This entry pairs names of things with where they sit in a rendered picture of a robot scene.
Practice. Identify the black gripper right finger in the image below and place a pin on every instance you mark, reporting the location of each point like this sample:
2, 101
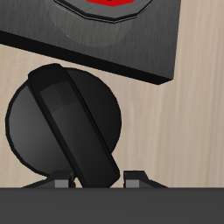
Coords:
134, 179

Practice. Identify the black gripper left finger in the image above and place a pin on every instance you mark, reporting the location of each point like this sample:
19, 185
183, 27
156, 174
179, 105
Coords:
61, 180

